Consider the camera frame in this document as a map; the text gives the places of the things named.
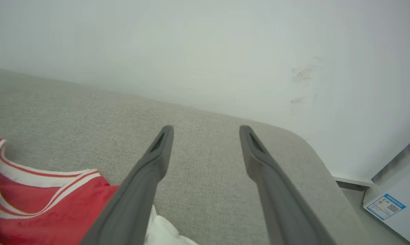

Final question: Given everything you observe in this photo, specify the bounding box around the red white sports jersey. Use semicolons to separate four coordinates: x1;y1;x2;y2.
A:
0;128;199;245

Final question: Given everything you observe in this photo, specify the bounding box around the grey fabric sofa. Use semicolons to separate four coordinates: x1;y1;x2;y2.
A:
0;67;374;245

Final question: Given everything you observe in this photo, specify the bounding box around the white box with blue label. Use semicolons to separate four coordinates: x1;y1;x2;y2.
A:
363;131;410;245

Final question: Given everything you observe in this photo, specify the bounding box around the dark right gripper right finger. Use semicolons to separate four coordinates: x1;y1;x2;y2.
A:
239;125;336;245

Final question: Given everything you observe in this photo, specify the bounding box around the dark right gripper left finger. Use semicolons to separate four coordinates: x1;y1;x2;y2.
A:
79;125;174;245

